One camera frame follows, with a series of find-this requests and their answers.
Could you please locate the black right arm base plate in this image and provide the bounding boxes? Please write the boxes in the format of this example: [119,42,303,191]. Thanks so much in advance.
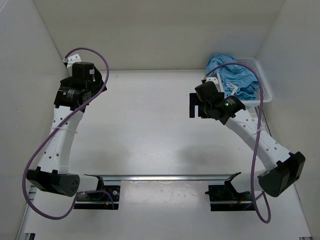
[205,172,255,212]

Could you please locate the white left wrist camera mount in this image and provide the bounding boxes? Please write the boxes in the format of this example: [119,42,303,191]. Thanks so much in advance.
[62,54,82,68]

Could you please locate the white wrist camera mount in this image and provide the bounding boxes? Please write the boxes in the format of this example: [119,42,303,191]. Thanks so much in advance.
[62,54,82,68]
[201,76,224,92]

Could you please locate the white plastic mesh basket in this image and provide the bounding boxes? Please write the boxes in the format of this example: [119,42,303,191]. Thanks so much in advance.
[234,56,273,109]

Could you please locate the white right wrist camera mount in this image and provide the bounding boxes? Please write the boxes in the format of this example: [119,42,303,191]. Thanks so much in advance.
[201,76,224,92]

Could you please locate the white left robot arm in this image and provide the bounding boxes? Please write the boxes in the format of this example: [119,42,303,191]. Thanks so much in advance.
[26,61,105,200]

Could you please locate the aluminium front rail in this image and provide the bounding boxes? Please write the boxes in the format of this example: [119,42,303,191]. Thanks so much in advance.
[99,173,233,183]

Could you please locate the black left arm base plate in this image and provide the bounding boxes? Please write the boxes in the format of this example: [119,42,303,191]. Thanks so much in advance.
[73,176,121,211]

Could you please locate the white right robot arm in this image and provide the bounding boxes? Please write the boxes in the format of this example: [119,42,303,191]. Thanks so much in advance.
[189,81,306,198]

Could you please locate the light blue shorts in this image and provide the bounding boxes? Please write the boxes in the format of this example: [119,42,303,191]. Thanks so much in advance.
[205,54,259,101]

